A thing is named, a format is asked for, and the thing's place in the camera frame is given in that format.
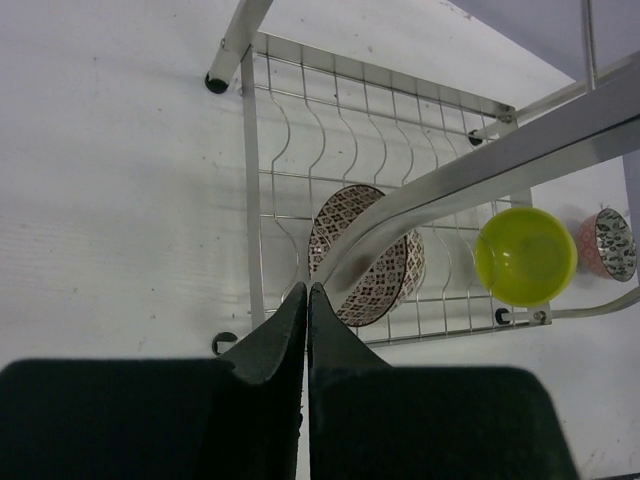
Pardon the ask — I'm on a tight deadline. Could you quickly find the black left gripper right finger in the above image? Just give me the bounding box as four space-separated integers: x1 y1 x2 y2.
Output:
308 284 578 479

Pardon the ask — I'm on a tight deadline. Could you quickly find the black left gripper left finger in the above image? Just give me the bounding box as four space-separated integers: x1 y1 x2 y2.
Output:
1 284 307 479

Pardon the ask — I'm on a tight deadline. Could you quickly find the brown patterned bowl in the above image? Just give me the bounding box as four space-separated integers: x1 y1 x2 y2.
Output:
308 184 425 327

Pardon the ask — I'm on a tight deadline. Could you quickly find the pink floral bowl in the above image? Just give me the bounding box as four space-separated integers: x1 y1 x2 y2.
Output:
577 208 637 282

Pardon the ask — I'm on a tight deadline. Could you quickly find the stainless steel dish rack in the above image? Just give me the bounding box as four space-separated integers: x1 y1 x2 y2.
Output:
205 1 639 326

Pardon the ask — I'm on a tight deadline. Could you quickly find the green round bowl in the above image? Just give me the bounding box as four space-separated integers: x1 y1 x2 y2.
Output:
474 207 578 308

